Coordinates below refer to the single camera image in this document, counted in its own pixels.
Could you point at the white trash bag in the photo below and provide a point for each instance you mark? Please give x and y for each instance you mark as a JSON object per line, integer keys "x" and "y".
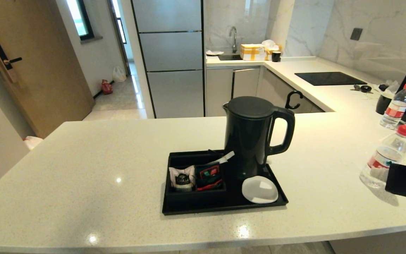
{"x": 33, "y": 143}

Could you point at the white tissue bundle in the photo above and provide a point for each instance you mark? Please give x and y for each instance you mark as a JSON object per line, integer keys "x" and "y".
{"x": 269, "y": 43}

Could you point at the yellow white cardboard box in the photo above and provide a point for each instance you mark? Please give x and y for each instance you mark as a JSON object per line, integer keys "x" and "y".
{"x": 252, "y": 52}

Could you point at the dark framed window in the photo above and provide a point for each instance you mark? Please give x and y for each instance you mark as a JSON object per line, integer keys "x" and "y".
{"x": 79, "y": 17}

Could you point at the black cabinet hook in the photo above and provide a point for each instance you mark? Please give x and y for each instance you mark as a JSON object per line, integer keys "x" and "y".
{"x": 289, "y": 98}

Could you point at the black mug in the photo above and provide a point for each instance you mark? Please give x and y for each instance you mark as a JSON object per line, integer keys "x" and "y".
{"x": 383, "y": 104}

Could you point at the white dish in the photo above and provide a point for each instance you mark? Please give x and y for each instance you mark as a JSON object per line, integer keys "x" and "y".
{"x": 214, "y": 53}

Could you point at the brown wooden door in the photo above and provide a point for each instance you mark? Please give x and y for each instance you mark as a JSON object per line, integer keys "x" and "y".
{"x": 41, "y": 70}

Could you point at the red orange packet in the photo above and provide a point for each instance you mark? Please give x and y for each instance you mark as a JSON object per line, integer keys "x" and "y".
{"x": 210, "y": 186}

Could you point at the black electric kettle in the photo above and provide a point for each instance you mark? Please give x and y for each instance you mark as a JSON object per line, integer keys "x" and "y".
{"x": 245, "y": 134}

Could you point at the clear plastic wrap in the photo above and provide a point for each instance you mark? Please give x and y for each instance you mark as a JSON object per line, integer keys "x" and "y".
{"x": 392, "y": 86}

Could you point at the small black cup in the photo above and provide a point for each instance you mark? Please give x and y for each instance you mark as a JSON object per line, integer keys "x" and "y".
{"x": 276, "y": 56}

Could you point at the clear water bottle red cap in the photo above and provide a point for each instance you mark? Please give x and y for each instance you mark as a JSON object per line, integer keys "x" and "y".
{"x": 395, "y": 109}
{"x": 386, "y": 155}

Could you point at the white tea bag packet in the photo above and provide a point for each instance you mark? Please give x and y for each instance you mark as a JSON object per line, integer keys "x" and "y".
{"x": 182, "y": 176}

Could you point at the black induction cooktop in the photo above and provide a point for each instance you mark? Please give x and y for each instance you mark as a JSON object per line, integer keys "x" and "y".
{"x": 330, "y": 78}

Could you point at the white paper stick packet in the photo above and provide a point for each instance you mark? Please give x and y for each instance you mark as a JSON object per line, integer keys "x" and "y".
{"x": 228, "y": 156}

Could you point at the steel sink basin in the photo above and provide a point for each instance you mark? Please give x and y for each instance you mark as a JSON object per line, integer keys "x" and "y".
{"x": 229, "y": 57}

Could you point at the dark green and red box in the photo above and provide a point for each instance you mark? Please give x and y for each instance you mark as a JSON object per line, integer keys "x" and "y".
{"x": 208, "y": 172}

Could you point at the black serving tray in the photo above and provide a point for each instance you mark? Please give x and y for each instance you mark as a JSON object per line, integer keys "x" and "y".
{"x": 231, "y": 205}

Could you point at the black divided organizer box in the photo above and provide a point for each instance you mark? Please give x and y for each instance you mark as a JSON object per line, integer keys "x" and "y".
{"x": 196, "y": 197}

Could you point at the black key fob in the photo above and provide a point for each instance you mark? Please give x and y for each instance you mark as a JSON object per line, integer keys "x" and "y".
{"x": 365, "y": 88}

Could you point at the grey corner cabinet front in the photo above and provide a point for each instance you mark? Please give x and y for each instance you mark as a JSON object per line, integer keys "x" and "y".
{"x": 277, "y": 88}

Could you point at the chrome sink faucet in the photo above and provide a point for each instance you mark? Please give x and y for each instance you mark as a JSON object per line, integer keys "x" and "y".
{"x": 234, "y": 42}

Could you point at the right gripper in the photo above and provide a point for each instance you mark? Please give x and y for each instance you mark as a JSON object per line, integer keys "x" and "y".
{"x": 404, "y": 180}

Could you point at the silver refrigerator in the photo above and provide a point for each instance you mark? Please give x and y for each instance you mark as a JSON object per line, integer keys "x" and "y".
{"x": 171, "y": 46}

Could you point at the white plastic bag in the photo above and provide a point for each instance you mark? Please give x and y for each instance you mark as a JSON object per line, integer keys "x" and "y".
{"x": 119, "y": 74}

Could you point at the small black round object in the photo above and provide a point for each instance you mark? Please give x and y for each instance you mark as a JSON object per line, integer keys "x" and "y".
{"x": 383, "y": 86}

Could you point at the red bag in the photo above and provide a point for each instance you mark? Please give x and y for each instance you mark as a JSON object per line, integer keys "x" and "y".
{"x": 106, "y": 88}

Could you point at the grey cabinet door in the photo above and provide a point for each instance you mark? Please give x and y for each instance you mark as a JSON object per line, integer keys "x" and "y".
{"x": 219, "y": 91}
{"x": 245, "y": 83}

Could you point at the white round coaster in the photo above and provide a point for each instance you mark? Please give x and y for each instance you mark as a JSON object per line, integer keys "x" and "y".
{"x": 259, "y": 190}

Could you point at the grey wall socket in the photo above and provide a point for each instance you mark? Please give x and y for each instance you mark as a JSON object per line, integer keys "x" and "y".
{"x": 356, "y": 34}

